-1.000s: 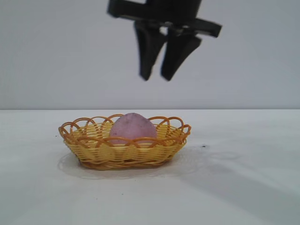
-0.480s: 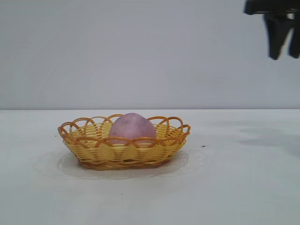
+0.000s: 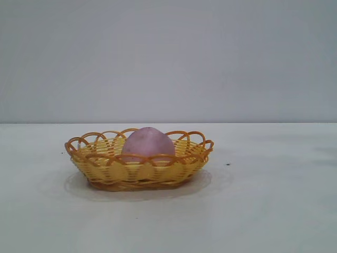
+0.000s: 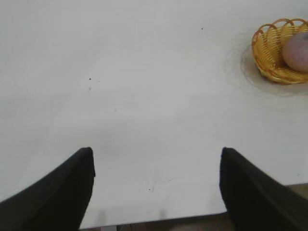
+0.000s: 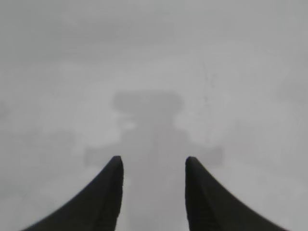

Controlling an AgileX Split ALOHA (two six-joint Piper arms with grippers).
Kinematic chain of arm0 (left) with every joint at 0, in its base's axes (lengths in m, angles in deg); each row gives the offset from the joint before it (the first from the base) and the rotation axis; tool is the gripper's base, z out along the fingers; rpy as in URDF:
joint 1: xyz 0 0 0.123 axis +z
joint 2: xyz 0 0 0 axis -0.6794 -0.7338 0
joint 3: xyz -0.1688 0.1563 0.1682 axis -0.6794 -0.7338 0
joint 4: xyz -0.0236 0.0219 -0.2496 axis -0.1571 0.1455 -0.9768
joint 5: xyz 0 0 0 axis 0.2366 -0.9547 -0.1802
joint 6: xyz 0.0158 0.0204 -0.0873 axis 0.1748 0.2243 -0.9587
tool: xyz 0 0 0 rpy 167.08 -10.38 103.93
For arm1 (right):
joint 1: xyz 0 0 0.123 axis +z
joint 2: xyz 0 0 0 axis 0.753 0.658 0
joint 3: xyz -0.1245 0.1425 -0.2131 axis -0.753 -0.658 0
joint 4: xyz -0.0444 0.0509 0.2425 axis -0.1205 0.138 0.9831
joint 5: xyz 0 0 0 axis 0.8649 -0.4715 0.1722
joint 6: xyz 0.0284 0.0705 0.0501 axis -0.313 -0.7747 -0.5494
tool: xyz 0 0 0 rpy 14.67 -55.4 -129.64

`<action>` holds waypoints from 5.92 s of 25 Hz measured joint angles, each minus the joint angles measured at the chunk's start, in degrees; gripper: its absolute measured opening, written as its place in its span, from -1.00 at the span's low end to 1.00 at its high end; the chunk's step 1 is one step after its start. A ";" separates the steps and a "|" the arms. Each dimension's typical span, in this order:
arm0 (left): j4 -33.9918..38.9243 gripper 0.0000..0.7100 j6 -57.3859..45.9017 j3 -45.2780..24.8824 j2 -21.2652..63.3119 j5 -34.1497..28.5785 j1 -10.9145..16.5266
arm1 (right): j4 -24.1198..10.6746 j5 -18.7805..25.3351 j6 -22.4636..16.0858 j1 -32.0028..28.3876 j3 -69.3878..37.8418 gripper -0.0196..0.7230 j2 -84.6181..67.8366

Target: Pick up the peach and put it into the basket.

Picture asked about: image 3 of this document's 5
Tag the yellow woven wicker basket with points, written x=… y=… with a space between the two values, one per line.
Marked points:
x=118 y=174

